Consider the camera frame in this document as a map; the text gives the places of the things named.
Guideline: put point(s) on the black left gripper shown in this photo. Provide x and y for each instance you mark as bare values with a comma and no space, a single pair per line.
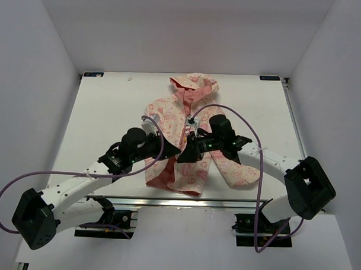
169,150

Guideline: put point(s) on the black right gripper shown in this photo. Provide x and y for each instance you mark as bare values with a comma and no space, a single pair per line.
191,154

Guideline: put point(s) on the cream pink printed jacket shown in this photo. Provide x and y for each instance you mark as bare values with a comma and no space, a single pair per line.
194,96

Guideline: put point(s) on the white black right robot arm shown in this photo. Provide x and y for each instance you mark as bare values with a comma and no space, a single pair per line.
308,189

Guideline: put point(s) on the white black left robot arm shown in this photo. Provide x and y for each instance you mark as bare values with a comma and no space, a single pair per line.
39,216

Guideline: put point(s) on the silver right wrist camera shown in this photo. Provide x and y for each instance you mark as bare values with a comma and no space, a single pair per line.
193,122

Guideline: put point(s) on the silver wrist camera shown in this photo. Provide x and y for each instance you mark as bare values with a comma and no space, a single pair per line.
150,126
193,122

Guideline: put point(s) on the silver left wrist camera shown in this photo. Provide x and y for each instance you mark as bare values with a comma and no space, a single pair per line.
150,126

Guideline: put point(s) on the aluminium table frame rail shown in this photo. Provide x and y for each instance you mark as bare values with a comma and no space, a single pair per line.
107,106

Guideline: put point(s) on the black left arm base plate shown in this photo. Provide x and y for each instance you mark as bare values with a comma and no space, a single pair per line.
118,224

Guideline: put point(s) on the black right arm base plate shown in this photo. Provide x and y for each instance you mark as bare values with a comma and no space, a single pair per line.
244,232

